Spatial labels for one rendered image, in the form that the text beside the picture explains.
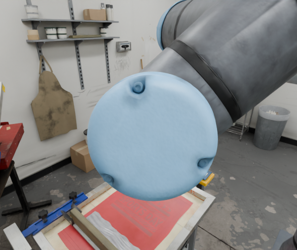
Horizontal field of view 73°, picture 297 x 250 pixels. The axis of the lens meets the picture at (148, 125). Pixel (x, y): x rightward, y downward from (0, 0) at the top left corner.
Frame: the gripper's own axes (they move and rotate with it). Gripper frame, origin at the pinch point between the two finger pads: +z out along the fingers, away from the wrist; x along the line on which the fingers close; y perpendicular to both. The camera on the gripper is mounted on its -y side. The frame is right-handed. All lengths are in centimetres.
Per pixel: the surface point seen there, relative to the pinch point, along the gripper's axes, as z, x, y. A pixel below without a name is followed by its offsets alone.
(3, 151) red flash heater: 82, 111, 1
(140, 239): 39, 31, -60
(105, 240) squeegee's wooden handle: 28, 41, -47
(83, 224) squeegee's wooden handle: 35, 52, -41
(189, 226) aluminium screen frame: 42, 7, -64
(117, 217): 50, 42, -52
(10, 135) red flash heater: 103, 118, 10
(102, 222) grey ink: 46, 49, -50
